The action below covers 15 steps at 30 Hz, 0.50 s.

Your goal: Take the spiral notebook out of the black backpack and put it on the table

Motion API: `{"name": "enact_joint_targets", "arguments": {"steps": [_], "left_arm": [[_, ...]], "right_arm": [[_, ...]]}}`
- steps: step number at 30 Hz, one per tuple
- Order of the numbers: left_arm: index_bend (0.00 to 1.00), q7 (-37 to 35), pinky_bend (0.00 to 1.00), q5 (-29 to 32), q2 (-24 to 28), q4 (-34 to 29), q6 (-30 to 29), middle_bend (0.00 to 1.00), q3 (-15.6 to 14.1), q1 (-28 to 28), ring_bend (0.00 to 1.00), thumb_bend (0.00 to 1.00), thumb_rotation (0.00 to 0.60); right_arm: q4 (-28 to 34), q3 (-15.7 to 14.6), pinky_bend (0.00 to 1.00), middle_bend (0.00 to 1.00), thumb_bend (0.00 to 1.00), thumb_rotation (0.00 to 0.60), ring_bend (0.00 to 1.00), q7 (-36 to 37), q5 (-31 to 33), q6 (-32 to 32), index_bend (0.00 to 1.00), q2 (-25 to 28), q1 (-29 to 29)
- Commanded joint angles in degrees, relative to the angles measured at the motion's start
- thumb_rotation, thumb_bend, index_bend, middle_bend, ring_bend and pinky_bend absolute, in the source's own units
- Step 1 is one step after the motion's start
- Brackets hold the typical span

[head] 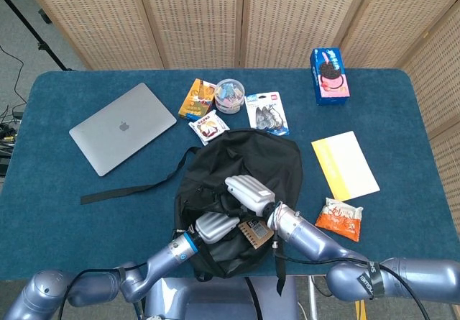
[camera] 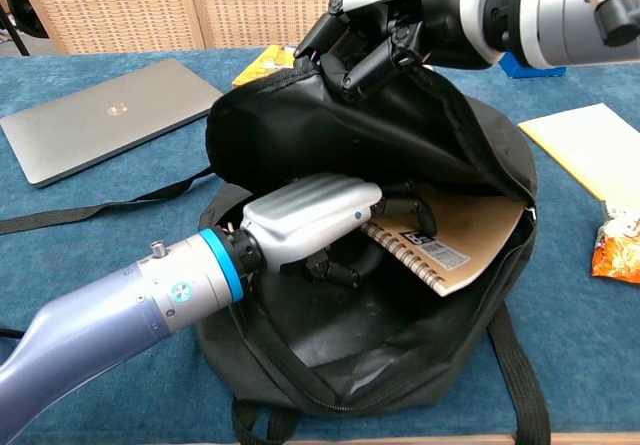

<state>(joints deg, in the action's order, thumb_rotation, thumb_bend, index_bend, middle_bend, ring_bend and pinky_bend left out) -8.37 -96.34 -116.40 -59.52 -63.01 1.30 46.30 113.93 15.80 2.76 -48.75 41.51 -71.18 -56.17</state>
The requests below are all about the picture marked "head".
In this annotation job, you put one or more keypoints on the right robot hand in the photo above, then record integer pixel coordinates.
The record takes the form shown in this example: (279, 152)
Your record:
(249, 192)

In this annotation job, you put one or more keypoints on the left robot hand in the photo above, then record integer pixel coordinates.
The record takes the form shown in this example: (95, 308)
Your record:
(215, 226)

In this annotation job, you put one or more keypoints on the black fabric backpack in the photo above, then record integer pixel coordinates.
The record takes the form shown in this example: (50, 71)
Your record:
(262, 158)

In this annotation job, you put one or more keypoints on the kraft spiral notebook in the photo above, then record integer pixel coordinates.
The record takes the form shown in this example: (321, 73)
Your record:
(257, 234)

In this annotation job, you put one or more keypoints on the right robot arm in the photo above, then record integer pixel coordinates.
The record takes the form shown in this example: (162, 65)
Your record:
(312, 239)

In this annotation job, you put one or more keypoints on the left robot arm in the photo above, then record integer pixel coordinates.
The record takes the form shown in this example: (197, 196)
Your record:
(161, 259)

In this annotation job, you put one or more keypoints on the grey robot torso base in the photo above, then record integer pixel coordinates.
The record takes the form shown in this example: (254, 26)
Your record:
(215, 298)

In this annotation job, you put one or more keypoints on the small white snack packet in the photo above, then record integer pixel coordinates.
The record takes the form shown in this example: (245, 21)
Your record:
(208, 127)

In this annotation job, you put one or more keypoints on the blue white snack packet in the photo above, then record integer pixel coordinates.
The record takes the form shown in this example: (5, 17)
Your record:
(267, 113)

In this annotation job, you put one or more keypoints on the orange snack bag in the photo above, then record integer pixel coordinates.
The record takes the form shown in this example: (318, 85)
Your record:
(339, 219)

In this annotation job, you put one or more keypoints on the clear round tub of clips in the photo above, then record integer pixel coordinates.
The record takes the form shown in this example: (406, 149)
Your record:
(230, 95)

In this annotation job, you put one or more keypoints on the yellow and white booklet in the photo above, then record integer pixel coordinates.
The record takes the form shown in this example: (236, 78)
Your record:
(346, 165)

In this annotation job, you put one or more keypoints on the yellow cardboard snack box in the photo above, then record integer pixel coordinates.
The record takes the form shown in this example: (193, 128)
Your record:
(197, 100)

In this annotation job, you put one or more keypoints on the white table leg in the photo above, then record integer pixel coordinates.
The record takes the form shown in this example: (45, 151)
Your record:
(312, 298)

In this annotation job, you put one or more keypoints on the grey laptop computer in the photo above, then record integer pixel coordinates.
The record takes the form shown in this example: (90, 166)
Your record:
(122, 129)

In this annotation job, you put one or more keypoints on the blue Oreo cookie box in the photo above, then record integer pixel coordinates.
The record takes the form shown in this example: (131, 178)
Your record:
(330, 79)

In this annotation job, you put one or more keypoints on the blue carpet table cover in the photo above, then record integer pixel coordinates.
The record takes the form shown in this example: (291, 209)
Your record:
(72, 219)

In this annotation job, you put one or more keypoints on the wicker folding screen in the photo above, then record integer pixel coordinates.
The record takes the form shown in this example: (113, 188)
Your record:
(197, 18)

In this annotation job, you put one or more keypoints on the black tripod stand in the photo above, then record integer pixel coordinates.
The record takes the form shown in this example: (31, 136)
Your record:
(32, 28)

